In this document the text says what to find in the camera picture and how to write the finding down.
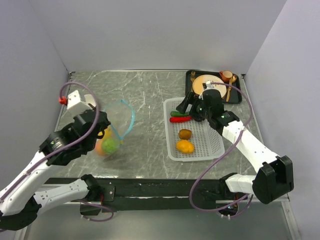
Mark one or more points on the yellow orange fruit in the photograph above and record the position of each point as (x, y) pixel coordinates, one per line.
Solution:
(106, 133)

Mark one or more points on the green chili pepper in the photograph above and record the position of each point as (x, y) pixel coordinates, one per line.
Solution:
(178, 114)

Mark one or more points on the gold fork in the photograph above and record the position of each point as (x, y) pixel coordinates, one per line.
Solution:
(192, 79)

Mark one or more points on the cream orange plate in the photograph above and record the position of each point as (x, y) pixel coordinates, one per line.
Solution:
(218, 84)

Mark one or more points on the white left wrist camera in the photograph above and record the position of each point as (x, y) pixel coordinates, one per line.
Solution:
(77, 102)

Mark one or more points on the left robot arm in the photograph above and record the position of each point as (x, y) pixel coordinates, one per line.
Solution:
(21, 201)

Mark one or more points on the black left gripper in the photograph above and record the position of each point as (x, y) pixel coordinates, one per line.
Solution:
(106, 123)

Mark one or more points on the clear zip top bag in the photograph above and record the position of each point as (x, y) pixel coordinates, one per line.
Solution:
(121, 117)

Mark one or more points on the orange coffee cup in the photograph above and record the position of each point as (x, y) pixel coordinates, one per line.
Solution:
(226, 75)

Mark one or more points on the gold spoon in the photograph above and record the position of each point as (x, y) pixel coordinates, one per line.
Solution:
(231, 81)

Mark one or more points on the white plastic basket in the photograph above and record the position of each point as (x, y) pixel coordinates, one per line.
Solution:
(208, 144)

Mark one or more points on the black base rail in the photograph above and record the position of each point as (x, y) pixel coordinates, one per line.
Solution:
(137, 194)

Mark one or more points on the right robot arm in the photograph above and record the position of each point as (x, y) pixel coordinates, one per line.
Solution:
(274, 174)

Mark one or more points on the orange mango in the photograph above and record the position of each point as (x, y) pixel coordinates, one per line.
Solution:
(184, 146)

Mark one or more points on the brown kiwi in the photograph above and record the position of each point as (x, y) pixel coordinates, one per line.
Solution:
(185, 134)

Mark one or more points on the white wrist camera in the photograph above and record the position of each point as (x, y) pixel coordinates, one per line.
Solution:
(77, 102)
(208, 85)

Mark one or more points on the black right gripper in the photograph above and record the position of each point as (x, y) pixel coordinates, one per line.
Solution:
(183, 106)

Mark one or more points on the green apple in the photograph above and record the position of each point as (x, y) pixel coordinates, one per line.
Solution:
(114, 144)

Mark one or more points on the pink peach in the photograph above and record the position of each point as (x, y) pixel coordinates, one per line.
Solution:
(99, 149)

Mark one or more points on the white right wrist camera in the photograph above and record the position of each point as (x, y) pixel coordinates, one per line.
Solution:
(208, 85)

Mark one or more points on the red chili pepper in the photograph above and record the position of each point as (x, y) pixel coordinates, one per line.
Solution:
(180, 119)

